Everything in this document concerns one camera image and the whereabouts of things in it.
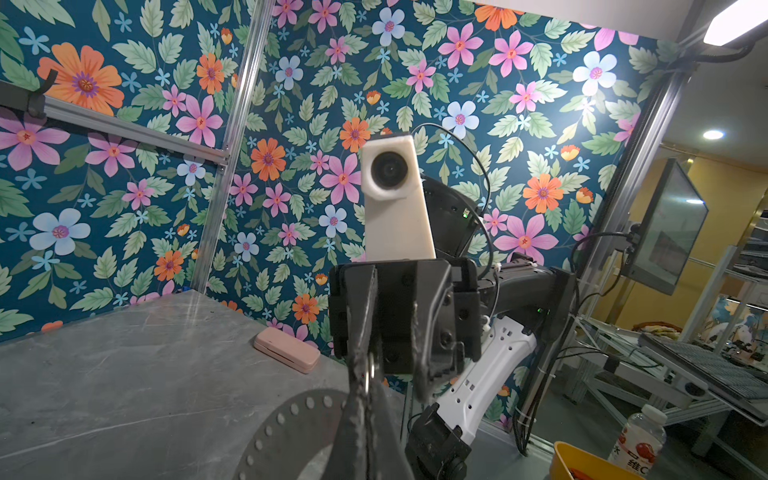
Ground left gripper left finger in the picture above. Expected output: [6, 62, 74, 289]
[322, 386, 368, 480]

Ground plastic drink bottle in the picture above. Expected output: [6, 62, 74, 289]
[608, 404, 667, 477]

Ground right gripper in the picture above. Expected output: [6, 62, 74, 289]
[329, 258, 481, 403]

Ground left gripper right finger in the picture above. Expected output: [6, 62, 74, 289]
[367, 380, 414, 480]

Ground wall mounted monitor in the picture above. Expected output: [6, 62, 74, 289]
[621, 158, 709, 295]

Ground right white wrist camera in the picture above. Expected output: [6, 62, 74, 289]
[358, 134, 436, 262]

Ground yellow plastic bin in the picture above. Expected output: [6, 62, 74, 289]
[549, 441, 642, 480]

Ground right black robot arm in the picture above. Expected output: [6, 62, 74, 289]
[323, 179, 575, 479]

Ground pink eraser case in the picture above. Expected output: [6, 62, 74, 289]
[251, 327, 321, 374]

